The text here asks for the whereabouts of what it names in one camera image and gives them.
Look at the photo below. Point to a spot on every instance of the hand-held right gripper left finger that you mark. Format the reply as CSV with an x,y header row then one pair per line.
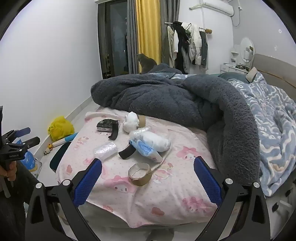
x,y
89,183

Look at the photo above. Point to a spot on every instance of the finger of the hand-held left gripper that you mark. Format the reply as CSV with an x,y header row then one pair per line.
x,y
32,141
23,131

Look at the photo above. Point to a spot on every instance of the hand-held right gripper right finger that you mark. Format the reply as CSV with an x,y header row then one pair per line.
x,y
207,180

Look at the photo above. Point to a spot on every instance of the black curved plastic piece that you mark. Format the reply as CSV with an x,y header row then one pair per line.
x,y
115,134
126,152

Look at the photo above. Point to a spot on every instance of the brown tape roll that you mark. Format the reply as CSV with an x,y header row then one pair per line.
x,y
141,179

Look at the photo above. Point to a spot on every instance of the black tissue pack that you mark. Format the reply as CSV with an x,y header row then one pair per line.
x,y
104,125

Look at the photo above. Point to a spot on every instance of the white cotton wad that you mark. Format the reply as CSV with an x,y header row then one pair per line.
x,y
157,141

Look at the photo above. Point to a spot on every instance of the blue and white packet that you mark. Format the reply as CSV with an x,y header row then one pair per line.
x,y
144,148

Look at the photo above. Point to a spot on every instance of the white cloth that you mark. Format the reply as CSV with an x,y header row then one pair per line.
x,y
130,122

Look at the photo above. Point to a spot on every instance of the cardboard tape core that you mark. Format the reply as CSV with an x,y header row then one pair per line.
x,y
142,121

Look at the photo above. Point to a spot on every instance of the person's left hand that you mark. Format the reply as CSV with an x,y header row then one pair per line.
x,y
8,172

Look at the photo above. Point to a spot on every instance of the small yellow toy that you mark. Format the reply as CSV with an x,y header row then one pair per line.
x,y
49,146

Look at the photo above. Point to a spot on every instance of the blue packaging bag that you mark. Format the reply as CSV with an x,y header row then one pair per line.
x,y
29,161

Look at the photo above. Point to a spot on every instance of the yellow plastic bag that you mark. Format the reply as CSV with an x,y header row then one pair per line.
x,y
60,128

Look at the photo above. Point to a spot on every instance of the blue and white stick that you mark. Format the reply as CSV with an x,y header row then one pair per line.
x,y
66,140

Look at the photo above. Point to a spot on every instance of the pink printed bed sheet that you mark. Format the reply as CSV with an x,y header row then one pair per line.
x,y
175,197

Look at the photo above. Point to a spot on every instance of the dark grey fleece blanket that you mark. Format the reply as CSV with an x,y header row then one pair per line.
x,y
166,99

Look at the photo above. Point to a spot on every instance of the blue patterned duvet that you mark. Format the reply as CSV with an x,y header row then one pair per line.
x,y
272,111

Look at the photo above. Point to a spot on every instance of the white dresser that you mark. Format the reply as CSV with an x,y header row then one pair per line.
x,y
231,66

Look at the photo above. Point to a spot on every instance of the dark grey hanging vest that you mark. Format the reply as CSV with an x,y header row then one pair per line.
x,y
204,49

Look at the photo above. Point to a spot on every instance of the grey cat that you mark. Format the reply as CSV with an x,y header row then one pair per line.
x,y
145,63

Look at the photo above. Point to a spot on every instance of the round white mirror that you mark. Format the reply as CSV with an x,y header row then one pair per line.
x,y
247,49

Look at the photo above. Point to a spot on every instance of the white puffer jacket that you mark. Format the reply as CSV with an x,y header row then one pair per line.
x,y
194,44

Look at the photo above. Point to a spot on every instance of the beige hanging garment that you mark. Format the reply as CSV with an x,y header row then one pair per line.
x,y
171,47

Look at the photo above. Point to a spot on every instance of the grey curtain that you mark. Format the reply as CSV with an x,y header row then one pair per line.
x,y
131,37
167,30

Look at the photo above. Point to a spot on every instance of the yellow curtain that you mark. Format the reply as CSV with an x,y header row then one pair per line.
x,y
148,32

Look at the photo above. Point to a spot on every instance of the white air conditioner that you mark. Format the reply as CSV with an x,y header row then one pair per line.
x,y
217,7

